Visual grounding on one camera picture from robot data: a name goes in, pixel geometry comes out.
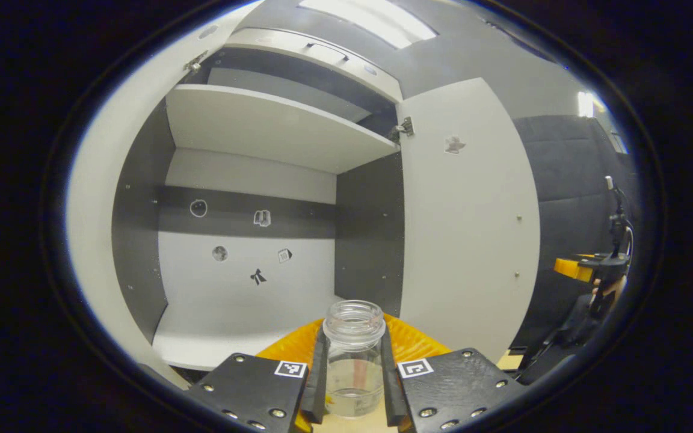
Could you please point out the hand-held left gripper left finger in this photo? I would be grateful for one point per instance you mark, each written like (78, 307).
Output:
(317, 385)

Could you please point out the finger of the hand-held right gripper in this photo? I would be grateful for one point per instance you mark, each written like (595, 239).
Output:
(572, 269)

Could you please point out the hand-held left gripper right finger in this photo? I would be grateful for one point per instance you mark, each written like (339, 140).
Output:
(391, 391)

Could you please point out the clear plastic bottle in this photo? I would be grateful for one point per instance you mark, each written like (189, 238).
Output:
(354, 373)

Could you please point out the grey cabinet door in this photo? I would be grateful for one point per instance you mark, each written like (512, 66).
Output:
(467, 240)
(91, 210)

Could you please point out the grey cabinet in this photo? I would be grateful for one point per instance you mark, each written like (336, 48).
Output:
(250, 288)

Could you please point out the grey cabinet shelf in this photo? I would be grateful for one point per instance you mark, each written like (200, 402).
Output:
(274, 126)

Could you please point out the black backdrop cloth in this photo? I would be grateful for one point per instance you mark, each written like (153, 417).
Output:
(563, 180)

